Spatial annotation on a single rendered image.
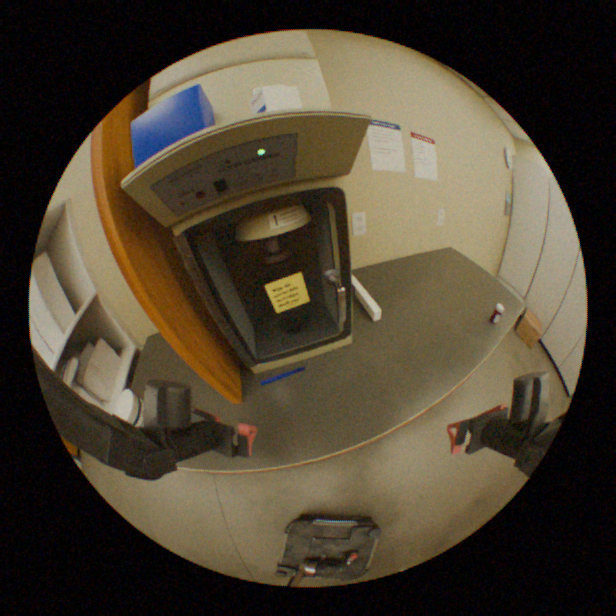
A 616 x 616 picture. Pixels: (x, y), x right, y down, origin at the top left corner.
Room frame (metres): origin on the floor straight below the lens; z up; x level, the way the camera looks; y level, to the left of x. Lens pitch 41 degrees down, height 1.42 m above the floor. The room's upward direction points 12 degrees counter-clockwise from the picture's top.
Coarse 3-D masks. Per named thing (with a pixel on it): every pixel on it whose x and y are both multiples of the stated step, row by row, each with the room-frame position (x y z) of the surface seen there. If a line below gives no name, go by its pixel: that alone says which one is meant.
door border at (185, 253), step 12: (180, 240) 0.29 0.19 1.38; (180, 252) 0.29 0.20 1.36; (192, 264) 0.29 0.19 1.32; (192, 276) 0.29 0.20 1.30; (204, 288) 0.29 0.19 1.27; (204, 300) 0.29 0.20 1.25; (216, 312) 0.29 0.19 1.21; (228, 324) 0.29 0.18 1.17; (228, 336) 0.29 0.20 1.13; (240, 348) 0.29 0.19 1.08
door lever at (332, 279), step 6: (330, 276) 0.32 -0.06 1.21; (336, 276) 0.33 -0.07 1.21; (330, 282) 0.32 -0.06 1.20; (336, 282) 0.31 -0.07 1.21; (336, 288) 0.29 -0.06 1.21; (342, 288) 0.28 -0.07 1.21; (336, 294) 0.29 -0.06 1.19; (342, 294) 0.27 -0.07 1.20; (342, 300) 0.28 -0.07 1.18; (342, 306) 0.28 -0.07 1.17; (342, 312) 0.28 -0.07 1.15; (342, 318) 0.28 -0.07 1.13
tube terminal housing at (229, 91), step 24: (216, 72) 0.32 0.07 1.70; (240, 72) 0.33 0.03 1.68; (264, 72) 0.33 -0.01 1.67; (288, 72) 0.34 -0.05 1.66; (312, 72) 0.34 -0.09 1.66; (168, 96) 0.31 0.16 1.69; (216, 96) 0.32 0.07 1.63; (240, 96) 0.33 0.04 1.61; (312, 96) 0.34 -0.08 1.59; (216, 120) 0.32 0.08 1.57; (264, 192) 0.33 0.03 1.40; (288, 192) 0.33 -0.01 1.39; (192, 216) 0.31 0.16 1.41; (288, 360) 0.32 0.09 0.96
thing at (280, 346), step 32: (320, 192) 0.33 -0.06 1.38; (224, 224) 0.30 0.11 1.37; (256, 224) 0.31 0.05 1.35; (288, 224) 0.32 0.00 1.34; (320, 224) 0.33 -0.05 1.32; (224, 256) 0.30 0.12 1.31; (256, 256) 0.31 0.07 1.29; (288, 256) 0.32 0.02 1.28; (320, 256) 0.32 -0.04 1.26; (224, 288) 0.30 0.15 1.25; (256, 288) 0.31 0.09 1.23; (320, 288) 0.32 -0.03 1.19; (256, 320) 0.30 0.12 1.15; (288, 320) 0.31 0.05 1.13; (320, 320) 0.32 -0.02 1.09; (256, 352) 0.30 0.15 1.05; (288, 352) 0.31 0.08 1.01
